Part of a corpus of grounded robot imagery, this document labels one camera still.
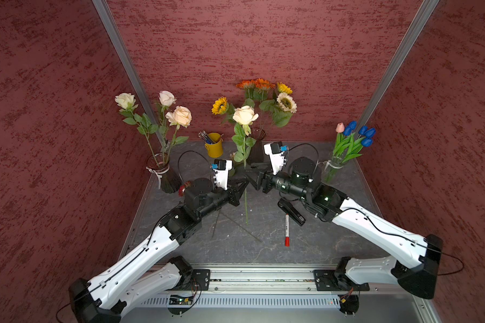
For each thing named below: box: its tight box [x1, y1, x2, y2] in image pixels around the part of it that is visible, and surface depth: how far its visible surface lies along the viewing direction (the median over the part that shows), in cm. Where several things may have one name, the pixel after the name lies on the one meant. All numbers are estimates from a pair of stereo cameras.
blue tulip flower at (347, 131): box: [343, 125, 354, 155], surface depth 89 cm
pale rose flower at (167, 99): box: [158, 90, 178, 160], surface depth 79 cm
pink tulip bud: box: [333, 121, 345, 157], surface depth 91 cm
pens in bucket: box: [198, 130, 215, 145], surface depth 105 cm
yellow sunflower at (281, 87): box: [276, 82, 294, 95], surface depth 89 cm
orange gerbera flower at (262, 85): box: [255, 78, 276, 112], surface depth 91 cm
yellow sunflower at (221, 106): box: [211, 96, 236, 126], surface depth 81 cm
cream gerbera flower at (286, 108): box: [271, 92, 298, 128], surface depth 82 cm
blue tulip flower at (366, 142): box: [341, 137, 374, 164], surface depth 87 cm
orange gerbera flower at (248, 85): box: [235, 79, 257, 107], surface depth 91 cm
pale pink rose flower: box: [165, 105, 192, 161], surface depth 72 cm
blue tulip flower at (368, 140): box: [361, 127, 376, 148], surface depth 84 cm
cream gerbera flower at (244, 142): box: [231, 123, 257, 226], surface depth 63 cm
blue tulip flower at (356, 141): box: [349, 125, 368, 153], surface depth 89 cm
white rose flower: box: [114, 92, 160, 168], surface depth 82 cm
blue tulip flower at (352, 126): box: [348, 120, 358, 147], surface depth 89 cm
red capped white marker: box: [284, 213, 291, 247], surface depth 87 cm
